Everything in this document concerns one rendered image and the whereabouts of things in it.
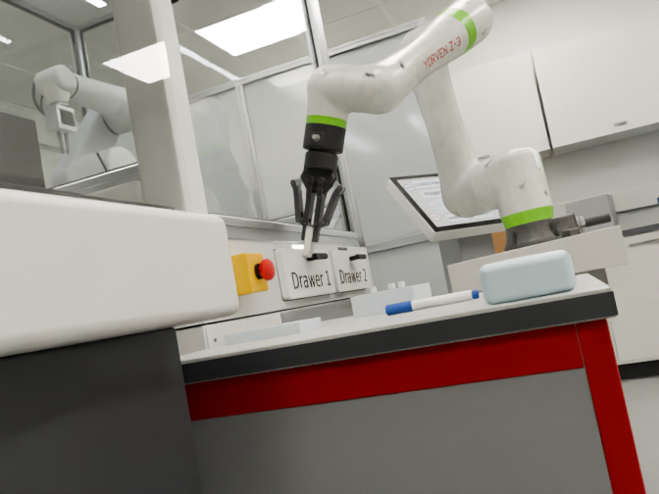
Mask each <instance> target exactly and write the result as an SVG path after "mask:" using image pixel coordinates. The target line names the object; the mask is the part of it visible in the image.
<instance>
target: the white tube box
mask: <svg viewBox="0 0 659 494"><path fill-rule="evenodd" d="M430 297H432V296H431V287H430V283H429V282H428V283H423V284H417V285H412V286H406V287H401V288H396V289H391V290H385V291H381V292H376V293H371V294H366V295H360V296H355V297H351V298H350V299H351V304H352V309H353V315H354V318H359V317H364V316H370V315H376V314H381V313H385V306H386V305H390V304H395V303H401V302H406V301H414V300H419V299H425V298H430Z"/></svg>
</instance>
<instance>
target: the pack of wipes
mask: <svg viewBox="0 0 659 494"><path fill-rule="evenodd" d="M479 276H480V281H481V286H482V294H483V298H484V300H485V302H487V303H488V304H490V305H497V304H502V303H508V302H513V301H519V300H525V299H530V298H535V297H541V296H546V295H552V294H557V293H563V292H569V291H571V290H573V289H574V288H575V286H576V284H577V281H576V276H575V272H574V267H573V263H572V258H571V256H570V254H569V253H568V252H566V251H564V250H558V251H553V252H548V253H542V254H534V255H529V256H524V257H519V258H514V259H509V260H504V261H502V262H497V263H492V264H487V265H484V266H482V267H481V268H480V271H479Z"/></svg>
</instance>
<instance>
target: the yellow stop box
mask: <svg viewBox="0 0 659 494"><path fill-rule="evenodd" d="M262 260H264V259H263V255H262V254H261V253H241V254H237V255H233V256H231V261H232V267H233V273H234V278H235V284H236V290H237V295H238V296H239V295H248V294H254V293H259V292H263V291H267V290H268V289H269V285H268V282H267V281H266V280H265V279H264V278H263V277H262V276H260V274H259V266H260V263H261V261H262Z"/></svg>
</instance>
